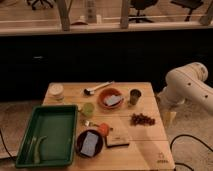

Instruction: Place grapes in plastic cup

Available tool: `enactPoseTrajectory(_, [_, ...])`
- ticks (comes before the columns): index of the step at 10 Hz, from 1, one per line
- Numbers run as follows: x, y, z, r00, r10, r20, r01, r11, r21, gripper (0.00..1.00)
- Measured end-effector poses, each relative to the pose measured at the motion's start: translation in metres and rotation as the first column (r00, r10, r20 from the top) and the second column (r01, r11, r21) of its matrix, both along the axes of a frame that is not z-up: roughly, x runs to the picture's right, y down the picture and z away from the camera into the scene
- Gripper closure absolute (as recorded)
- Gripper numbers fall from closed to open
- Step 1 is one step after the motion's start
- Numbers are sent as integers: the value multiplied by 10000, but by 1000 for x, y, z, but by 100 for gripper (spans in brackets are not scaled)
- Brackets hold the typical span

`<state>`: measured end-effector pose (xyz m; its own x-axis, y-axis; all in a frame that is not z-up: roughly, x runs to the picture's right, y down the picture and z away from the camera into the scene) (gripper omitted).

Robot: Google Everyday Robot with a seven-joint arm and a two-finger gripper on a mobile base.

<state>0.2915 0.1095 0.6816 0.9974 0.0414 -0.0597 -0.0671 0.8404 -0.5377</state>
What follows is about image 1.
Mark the green plastic tray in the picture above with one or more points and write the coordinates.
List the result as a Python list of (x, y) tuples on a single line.
[(58, 123)]

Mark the small orange fruit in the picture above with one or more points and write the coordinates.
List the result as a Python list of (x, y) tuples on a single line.
[(103, 129)]

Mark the black office chair right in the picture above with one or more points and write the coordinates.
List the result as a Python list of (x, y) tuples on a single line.
[(190, 4)]

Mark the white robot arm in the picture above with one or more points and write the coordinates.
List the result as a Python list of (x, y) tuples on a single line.
[(185, 83)]

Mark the orange bowl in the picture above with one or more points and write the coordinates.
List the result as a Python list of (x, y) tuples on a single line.
[(108, 92)]

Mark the grey sponge in orange bowl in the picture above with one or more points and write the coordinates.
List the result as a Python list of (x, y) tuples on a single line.
[(112, 100)]

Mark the wooden post right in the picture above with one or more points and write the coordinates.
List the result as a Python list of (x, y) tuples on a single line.
[(208, 16)]

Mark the grey sponge on plate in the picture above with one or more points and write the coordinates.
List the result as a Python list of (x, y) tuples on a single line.
[(89, 144)]

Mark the bunch of dark grapes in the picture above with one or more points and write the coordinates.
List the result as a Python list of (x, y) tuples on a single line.
[(141, 119)]

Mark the dark round plate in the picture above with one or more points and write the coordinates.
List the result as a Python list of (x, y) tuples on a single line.
[(80, 139)]

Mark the black office chair left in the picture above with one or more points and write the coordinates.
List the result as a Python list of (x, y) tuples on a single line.
[(43, 3)]

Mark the wooden post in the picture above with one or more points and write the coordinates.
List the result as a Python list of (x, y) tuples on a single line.
[(63, 13), (124, 20), (208, 16)]

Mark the small green cup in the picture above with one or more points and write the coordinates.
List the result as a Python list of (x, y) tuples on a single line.
[(88, 109)]

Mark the wooden post left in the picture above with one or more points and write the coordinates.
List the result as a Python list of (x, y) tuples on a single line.
[(63, 13)]

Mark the dark plastic cup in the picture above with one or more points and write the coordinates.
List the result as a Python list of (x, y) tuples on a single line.
[(135, 94)]

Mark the green vegetable in tray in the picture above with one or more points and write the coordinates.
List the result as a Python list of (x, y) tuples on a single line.
[(36, 155)]

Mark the black office chair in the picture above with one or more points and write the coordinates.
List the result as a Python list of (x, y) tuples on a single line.
[(190, 4), (141, 5), (43, 3)]

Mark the wooden post centre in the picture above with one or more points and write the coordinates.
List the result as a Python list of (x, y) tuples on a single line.
[(124, 20)]

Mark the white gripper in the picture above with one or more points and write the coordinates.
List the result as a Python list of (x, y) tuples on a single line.
[(166, 107)]

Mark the brown rectangular block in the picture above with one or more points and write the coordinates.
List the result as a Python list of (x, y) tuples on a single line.
[(116, 140)]

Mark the black office chair centre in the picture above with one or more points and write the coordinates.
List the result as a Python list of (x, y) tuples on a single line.
[(141, 5)]

